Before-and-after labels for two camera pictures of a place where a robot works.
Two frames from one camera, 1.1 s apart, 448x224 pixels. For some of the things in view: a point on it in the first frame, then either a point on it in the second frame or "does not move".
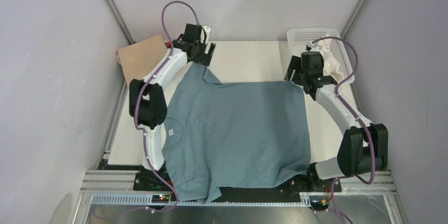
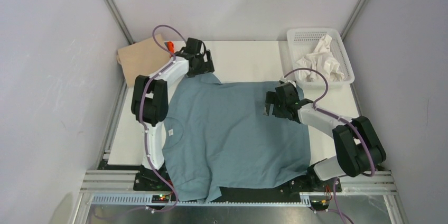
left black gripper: (205, 60) -> (206, 66)
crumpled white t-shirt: (330, 67) does not move
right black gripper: (295, 64) -> (272, 97)
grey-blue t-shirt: (232, 134) does not move
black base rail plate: (150, 180) does not move
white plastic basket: (298, 39) does not move
